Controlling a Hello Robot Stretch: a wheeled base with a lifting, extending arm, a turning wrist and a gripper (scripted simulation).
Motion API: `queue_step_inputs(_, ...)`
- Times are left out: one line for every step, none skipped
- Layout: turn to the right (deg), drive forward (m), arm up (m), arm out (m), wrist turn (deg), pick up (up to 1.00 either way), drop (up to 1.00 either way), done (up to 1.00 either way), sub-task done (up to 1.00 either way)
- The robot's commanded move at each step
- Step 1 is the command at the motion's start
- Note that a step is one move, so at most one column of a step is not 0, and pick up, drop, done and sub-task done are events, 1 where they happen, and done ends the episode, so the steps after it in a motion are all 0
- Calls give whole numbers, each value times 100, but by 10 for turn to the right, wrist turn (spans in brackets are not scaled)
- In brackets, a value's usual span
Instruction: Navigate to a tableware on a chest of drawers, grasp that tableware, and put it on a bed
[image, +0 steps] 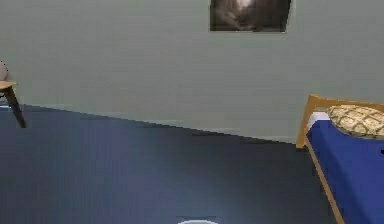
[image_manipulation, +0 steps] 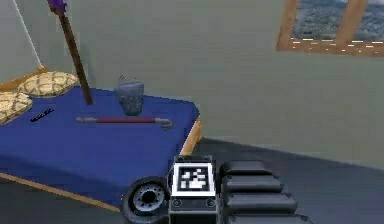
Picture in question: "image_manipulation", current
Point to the cream patterned pillow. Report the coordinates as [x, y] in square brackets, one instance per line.
[11, 106]
[48, 83]

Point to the wooden framed window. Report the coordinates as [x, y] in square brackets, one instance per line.
[330, 28]

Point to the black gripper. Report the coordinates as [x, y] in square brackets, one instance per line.
[146, 199]

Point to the grey bucket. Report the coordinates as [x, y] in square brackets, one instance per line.
[130, 96]

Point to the blue bed with wooden frame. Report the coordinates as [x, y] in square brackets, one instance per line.
[93, 150]

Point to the brown stick with purple top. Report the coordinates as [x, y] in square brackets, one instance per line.
[74, 53]

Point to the red and grey bat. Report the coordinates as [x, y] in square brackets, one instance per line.
[126, 120]

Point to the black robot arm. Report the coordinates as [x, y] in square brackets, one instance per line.
[240, 193]

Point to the small black flat object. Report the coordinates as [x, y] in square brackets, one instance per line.
[42, 115]

